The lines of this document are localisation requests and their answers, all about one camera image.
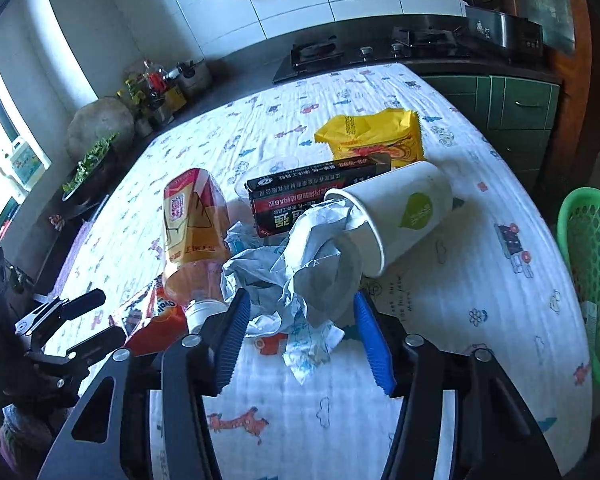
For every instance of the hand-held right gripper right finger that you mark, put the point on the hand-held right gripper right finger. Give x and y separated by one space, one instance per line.
375 345

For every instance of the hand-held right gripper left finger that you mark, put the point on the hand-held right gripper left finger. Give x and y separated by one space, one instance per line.
232 340

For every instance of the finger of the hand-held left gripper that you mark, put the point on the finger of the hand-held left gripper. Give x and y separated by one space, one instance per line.
100 344
82 304

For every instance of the red snack packet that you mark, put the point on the red snack packet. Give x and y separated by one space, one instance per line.
155 330

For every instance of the white paper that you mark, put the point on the white paper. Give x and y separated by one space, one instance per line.
280 270

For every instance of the plastic bottle orange label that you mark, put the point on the plastic bottle orange label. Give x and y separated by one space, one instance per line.
190 230

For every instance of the white paper cup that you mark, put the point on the white paper cup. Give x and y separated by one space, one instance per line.
410 200

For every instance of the black cardboard box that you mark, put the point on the black cardboard box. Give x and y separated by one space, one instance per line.
280 190

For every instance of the yellow snack packet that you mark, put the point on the yellow snack packet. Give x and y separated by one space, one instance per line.
370 135

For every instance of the green perforated plastic basket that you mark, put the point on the green perforated plastic basket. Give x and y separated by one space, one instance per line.
595 240

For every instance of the printed white tablecloth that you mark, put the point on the printed white tablecloth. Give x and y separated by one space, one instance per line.
480 285

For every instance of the bowl of green vegetables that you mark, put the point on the bowl of green vegetables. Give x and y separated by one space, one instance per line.
87 165

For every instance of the window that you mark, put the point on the window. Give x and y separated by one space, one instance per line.
0 120

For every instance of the cluster of condiment bottles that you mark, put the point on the cluster of condiment bottles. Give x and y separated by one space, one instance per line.
150 85

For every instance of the metal utensil pot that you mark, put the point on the metal utensil pot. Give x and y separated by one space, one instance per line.
195 80

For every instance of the green kitchen cabinet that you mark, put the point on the green kitchen cabinet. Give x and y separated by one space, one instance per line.
510 105

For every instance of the black gas stove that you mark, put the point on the black gas stove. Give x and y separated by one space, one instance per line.
360 57

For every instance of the wooden glass door cabinet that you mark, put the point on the wooden glass door cabinet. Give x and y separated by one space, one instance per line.
575 85

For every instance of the black rice cooker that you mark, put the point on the black rice cooker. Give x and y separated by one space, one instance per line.
500 35

